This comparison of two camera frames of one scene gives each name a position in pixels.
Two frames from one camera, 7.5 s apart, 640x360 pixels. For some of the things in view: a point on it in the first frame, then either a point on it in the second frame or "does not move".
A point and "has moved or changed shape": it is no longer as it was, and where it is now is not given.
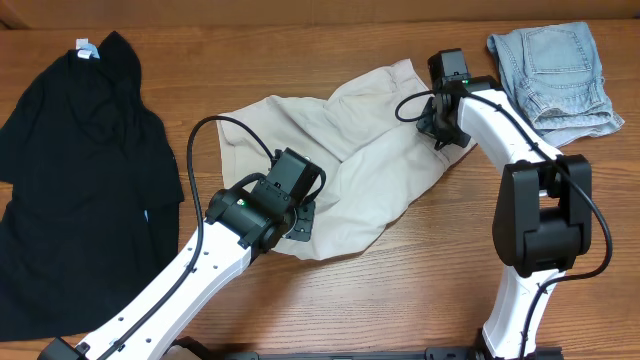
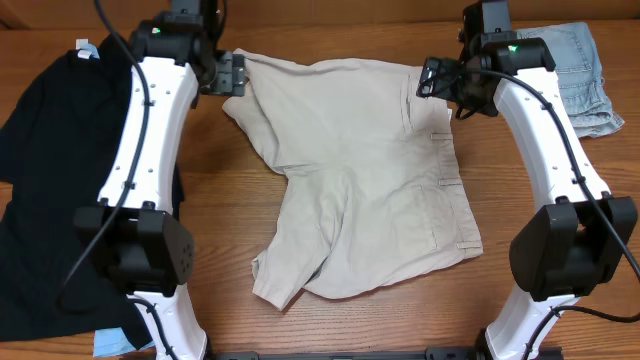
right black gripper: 428,122 to 431,78
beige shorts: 365,138 has moved or changed shape
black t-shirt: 89,216 does not move
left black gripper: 304,223 to 230,73
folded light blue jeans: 553,74 does not move
